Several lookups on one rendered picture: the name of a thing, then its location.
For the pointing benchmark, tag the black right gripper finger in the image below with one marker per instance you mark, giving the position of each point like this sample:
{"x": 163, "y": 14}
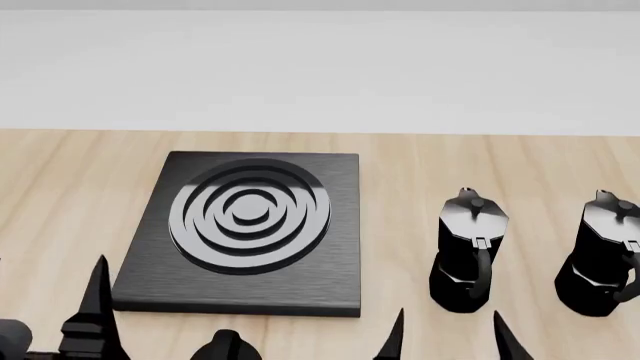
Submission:
{"x": 394, "y": 345}
{"x": 510, "y": 345}

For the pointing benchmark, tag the black moka pot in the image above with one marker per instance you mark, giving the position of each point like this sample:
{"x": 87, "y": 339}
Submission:
{"x": 457, "y": 255}
{"x": 595, "y": 262}

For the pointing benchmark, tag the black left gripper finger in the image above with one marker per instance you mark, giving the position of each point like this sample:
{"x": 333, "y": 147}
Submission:
{"x": 225, "y": 348}
{"x": 92, "y": 330}

